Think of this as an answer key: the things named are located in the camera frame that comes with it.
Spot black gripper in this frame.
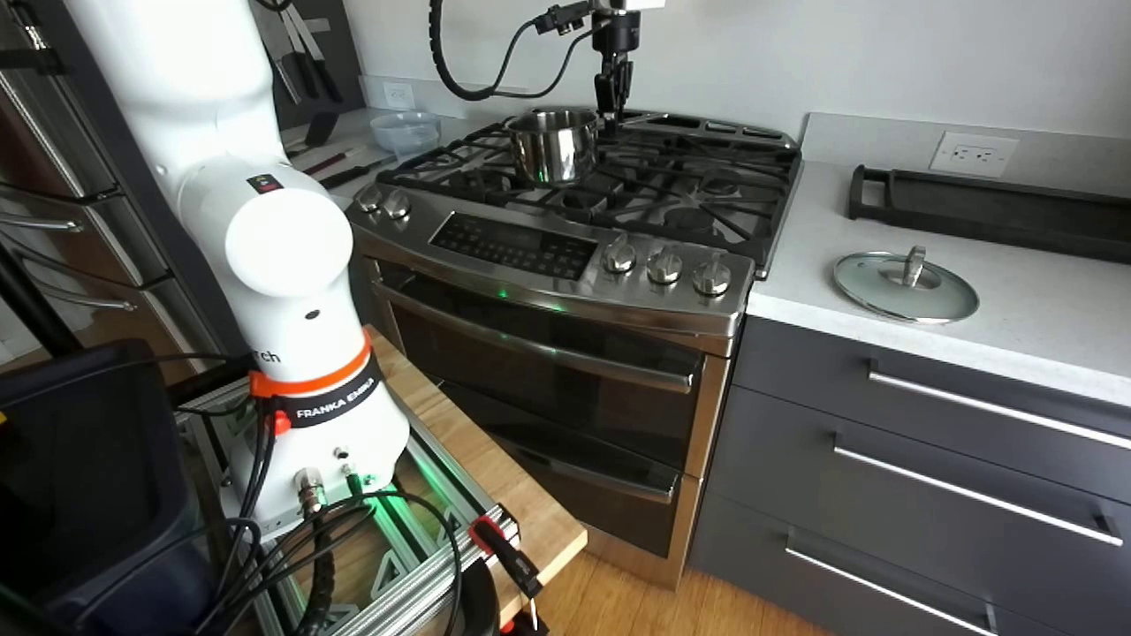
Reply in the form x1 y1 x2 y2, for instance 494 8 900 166
591 8 648 120

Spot red black clamp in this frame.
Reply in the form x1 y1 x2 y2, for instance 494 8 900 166
467 512 551 636

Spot silver steel pot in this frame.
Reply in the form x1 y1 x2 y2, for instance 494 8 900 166
505 106 609 190

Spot silver oven door handle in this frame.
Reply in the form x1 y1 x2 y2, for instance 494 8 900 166
370 279 698 398

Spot black knife rack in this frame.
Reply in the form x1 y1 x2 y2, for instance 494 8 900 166
256 0 368 149

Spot black cast iron stove grates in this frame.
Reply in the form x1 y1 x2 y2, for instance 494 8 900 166
377 106 802 268

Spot black rectangular tray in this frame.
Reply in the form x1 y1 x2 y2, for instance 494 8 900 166
840 163 1131 268

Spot silver drawer handle bar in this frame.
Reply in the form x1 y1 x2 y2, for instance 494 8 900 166
863 362 1131 455
827 437 1131 551
782 537 1002 636

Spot white wall outlet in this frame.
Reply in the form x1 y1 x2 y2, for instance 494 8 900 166
929 127 1020 179

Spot clear glass bowl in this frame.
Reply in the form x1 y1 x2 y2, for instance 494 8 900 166
368 106 446 159

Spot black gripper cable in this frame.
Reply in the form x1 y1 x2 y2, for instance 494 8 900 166
425 0 609 106

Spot stainless steel gas range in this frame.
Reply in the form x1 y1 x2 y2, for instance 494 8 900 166
348 103 805 590

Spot black base cable bundle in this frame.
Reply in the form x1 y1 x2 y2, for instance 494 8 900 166
189 398 470 636

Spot silver range drawer handle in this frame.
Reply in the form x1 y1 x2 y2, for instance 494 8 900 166
490 425 686 508

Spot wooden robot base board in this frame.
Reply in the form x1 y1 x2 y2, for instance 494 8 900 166
364 328 591 629

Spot grey cabinet drawer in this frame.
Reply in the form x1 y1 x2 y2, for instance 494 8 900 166
686 517 1131 636
704 386 1131 618
728 315 1131 508

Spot black utensils on counter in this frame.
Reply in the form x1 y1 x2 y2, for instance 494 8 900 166
305 141 377 190

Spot dark blue bin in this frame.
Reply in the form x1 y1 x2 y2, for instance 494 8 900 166
0 339 223 636

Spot glass pot lid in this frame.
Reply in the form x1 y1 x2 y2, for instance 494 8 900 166
827 242 983 328

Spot aluminium extrusion frame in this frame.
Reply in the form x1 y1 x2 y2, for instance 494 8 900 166
172 386 522 636

